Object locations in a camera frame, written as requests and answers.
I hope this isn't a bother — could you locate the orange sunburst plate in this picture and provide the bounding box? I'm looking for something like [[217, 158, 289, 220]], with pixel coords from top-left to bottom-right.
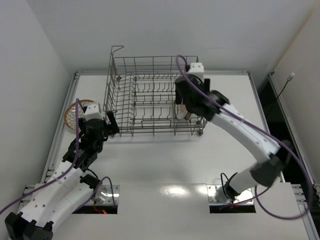
[[174, 104, 188, 121]]

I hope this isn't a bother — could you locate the flower pattern plate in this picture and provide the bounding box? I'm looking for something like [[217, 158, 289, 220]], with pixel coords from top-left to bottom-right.
[[63, 99, 94, 131], [183, 112, 193, 121]]

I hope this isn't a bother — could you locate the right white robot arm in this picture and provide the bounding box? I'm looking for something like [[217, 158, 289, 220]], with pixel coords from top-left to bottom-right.
[[174, 75, 288, 203]]

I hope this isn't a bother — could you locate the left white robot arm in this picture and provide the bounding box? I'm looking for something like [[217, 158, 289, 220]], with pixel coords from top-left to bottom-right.
[[4, 107, 120, 240]]

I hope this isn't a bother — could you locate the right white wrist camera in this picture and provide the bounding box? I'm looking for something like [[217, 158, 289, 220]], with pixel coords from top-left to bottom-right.
[[187, 62, 205, 80]]

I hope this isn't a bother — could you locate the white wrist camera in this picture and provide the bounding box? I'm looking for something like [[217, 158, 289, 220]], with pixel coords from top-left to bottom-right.
[[187, 62, 205, 80], [84, 102, 103, 121]]

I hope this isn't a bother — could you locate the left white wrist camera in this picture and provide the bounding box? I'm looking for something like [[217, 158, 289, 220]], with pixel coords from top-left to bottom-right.
[[84, 102, 103, 121]]

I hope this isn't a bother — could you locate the left aluminium frame rail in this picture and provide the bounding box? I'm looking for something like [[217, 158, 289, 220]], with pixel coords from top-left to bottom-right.
[[40, 71, 79, 183]]

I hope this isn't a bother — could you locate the aluminium frame rail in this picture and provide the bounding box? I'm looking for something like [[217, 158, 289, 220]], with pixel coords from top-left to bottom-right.
[[40, 71, 79, 183], [259, 73, 314, 186]]

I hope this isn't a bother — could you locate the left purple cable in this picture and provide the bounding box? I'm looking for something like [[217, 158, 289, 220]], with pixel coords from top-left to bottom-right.
[[0, 97, 118, 221]]

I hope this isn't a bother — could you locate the purple cable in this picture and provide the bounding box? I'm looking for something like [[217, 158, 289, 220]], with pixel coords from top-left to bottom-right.
[[0, 97, 118, 221], [175, 54, 315, 221]]

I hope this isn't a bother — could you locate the grey wire dish rack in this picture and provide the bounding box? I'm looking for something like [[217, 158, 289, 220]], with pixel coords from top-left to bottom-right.
[[103, 45, 207, 136]]

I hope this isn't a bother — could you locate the right aluminium frame rail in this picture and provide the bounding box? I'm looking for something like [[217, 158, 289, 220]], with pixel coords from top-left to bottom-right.
[[259, 73, 314, 186]]

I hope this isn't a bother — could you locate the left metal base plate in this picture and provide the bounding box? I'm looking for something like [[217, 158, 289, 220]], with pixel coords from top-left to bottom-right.
[[93, 185, 120, 205]]

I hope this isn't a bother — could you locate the metal base plate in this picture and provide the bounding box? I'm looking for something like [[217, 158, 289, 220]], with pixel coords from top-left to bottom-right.
[[206, 184, 254, 206], [93, 185, 120, 205]]

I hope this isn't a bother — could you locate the black wall cable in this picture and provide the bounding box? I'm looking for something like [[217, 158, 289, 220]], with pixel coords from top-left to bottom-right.
[[264, 72, 296, 118]]

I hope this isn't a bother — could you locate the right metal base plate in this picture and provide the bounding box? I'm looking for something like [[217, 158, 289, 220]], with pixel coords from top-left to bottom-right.
[[206, 184, 254, 206]]

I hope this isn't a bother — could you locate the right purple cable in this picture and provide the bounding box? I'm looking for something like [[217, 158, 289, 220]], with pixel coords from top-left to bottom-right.
[[175, 54, 315, 221]]

